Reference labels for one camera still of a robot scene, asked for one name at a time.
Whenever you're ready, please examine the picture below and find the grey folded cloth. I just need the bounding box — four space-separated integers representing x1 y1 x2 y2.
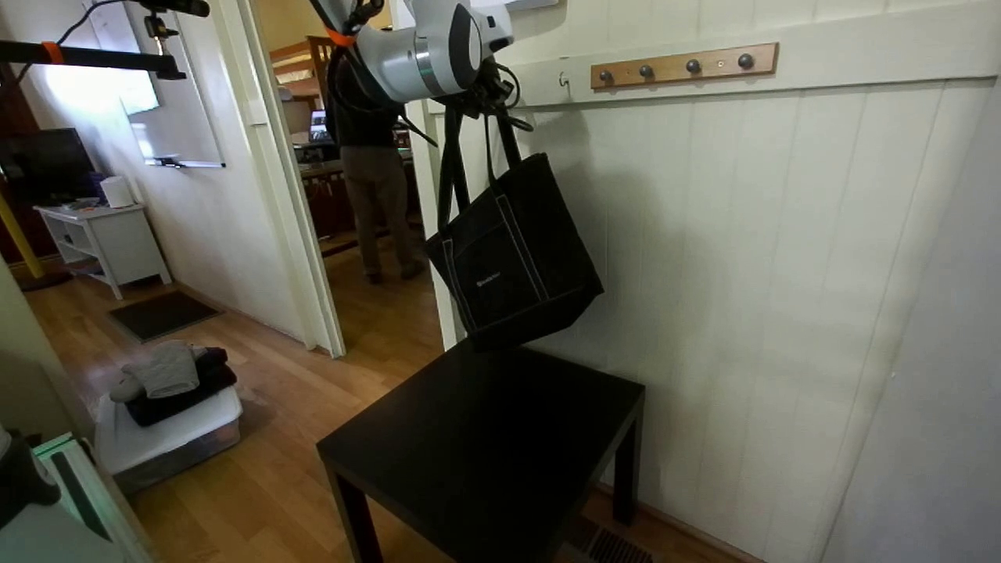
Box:
110 344 202 405

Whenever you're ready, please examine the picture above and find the dark door mat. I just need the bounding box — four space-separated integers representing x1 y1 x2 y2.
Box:
110 288 221 344

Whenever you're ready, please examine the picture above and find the wooden coat rack with pegs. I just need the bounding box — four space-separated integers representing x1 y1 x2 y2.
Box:
589 40 783 92

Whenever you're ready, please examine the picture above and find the black tote bag white stitching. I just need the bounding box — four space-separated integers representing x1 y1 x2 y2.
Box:
422 100 606 354

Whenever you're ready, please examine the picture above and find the white green striped box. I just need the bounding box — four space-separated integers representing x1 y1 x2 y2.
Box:
29 430 139 548

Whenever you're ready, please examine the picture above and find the white flat storage box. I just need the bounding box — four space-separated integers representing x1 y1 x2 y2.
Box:
90 383 248 480

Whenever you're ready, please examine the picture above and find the black horizontal stand bar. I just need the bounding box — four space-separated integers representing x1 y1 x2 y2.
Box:
0 38 187 81

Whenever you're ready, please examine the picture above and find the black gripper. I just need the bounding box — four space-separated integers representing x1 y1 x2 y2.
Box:
448 57 537 134

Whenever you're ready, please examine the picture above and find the black folded cloth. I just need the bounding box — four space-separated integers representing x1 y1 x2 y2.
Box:
121 344 241 428

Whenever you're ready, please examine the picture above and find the white item on cabinet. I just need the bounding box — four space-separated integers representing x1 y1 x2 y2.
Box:
98 173 142 209

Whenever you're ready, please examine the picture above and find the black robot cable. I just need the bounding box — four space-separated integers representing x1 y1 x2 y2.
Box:
391 100 444 150

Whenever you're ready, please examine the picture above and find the dark floor vent grille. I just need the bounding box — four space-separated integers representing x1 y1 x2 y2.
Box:
559 517 654 563

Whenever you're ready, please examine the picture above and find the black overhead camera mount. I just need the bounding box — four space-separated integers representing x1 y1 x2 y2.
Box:
130 0 214 40

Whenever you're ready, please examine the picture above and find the white small cabinet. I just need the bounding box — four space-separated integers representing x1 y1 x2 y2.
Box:
33 201 172 302

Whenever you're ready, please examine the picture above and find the dark monitor screen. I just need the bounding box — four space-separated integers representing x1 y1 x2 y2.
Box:
0 125 104 209

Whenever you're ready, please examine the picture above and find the white door frame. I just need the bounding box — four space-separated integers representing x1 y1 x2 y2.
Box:
209 0 351 358

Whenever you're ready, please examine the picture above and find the black square side table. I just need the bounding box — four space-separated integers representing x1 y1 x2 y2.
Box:
315 338 647 563

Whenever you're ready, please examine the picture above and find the black lumpy object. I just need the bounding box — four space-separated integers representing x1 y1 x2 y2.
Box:
0 428 62 530

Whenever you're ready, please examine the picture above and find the wall whiteboard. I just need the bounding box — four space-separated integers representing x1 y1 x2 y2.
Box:
129 40 228 173

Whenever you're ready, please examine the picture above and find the person in dark sweater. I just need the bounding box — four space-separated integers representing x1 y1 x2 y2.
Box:
325 46 431 288

